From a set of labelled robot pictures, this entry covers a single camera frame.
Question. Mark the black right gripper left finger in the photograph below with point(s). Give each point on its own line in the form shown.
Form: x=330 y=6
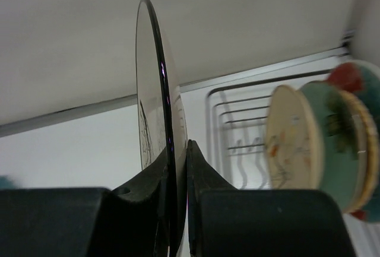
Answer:
x=87 y=221

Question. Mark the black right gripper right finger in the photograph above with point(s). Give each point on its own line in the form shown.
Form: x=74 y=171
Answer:
x=225 y=221

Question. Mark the beige plate bird painting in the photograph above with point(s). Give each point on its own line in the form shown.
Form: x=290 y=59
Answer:
x=293 y=145

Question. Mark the pale green glass plate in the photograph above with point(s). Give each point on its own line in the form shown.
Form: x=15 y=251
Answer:
x=344 y=164

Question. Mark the woven bamboo plate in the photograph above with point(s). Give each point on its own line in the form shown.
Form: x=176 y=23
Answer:
x=362 y=150

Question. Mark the red plate teal flower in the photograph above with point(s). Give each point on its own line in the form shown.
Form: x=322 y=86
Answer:
x=359 y=81

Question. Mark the black wire dish rack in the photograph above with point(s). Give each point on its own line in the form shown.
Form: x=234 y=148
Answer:
x=245 y=139

